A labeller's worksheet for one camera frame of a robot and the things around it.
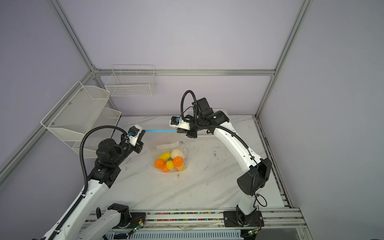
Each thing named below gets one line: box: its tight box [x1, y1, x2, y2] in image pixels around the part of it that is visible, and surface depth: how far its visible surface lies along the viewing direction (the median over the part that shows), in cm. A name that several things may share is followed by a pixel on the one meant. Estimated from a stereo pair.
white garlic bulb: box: [170, 148, 184, 160], surface depth 89 cm
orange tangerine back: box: [173, 156, 184, 167], surface depth 84 cm
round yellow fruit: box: [177, 164, 186, 172], surface depth 88 cm
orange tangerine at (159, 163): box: [154, 158, 165, 169], surface depth 88 cm
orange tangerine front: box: [161, 165, 169, 173], surface depth 90 cm
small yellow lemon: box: [166, 160, 175, 170], surface depth 87 cm
